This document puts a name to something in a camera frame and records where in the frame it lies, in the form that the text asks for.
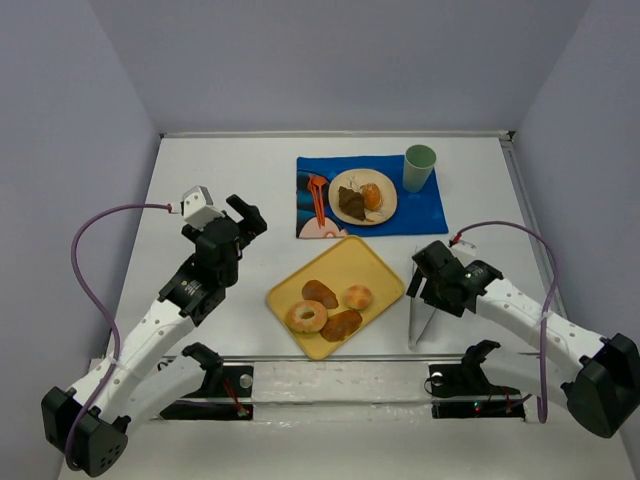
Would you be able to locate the blue patterned placemat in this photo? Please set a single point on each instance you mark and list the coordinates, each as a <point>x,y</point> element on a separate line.
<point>419,213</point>

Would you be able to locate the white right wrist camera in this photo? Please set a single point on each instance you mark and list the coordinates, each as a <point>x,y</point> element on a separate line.
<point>462,247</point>

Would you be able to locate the sugared ring donut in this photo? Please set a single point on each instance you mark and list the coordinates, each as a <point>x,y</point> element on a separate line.
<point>306,317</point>

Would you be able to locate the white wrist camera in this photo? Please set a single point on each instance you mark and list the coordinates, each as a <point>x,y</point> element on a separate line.
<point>197,208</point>
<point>462,247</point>

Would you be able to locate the brown oval bread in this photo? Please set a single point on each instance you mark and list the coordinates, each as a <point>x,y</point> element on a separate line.
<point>314,290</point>

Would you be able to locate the beige floral plate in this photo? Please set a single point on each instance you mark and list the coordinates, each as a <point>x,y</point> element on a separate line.
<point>354,179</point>

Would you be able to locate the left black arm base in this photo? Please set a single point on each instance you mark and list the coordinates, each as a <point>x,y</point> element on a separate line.
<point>223,393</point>

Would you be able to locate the yellow plastic tray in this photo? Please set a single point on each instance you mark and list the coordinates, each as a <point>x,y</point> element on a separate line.
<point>348,263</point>

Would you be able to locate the glazed oval bread roll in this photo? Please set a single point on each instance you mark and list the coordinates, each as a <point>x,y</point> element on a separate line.
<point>372,196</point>

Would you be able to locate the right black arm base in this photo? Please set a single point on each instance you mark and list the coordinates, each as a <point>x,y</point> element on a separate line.
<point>461,390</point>

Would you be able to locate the aluminium table rail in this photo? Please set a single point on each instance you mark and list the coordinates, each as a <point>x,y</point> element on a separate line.
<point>498,134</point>

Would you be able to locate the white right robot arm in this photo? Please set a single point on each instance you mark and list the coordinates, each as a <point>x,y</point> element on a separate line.
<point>594,377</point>

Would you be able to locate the round cross-topped bun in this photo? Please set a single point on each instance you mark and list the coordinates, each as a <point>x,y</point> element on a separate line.
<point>358,297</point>

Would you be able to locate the brown twisted pastry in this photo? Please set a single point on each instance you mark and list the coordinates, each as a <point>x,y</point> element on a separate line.
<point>341,325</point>

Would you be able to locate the dark chocolate croissant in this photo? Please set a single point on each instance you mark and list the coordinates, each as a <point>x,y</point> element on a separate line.
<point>351,203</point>

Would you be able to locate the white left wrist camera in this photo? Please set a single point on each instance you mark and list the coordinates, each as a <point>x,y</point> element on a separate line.
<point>197,208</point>

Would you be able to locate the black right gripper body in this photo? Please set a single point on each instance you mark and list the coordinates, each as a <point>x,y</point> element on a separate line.
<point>426,278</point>

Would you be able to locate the orange plastic fork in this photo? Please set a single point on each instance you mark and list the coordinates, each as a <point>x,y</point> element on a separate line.
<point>315,186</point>

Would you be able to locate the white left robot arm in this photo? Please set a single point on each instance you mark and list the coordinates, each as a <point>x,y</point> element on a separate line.
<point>91,421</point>

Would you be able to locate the green plastic cup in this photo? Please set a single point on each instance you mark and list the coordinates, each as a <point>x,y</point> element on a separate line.
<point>419,162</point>

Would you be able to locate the metal tongs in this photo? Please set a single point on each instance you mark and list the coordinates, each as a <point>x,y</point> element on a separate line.
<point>420,316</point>

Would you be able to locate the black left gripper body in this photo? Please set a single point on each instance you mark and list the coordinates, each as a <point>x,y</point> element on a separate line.
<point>248,218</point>

